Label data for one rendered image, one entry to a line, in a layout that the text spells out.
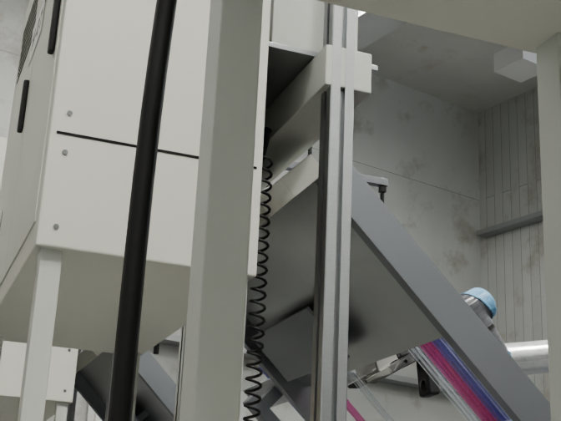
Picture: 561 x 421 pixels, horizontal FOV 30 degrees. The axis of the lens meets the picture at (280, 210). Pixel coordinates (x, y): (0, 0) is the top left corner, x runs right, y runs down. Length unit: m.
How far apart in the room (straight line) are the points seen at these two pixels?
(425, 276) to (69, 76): 0.62
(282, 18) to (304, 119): 0.19
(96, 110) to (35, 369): 0.38
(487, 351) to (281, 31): 0.63
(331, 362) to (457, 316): 0.25
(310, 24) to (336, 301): 0.54
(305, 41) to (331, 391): 0.64
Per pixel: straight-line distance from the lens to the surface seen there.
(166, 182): 1.52
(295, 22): 1.83
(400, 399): 12.21
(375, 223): 1.63
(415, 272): 1.64
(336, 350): 1.51
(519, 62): 11.68
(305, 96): 1.70
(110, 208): 1.49
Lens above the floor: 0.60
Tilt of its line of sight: 19 degrees up
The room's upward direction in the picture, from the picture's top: 3 degrees clockwise
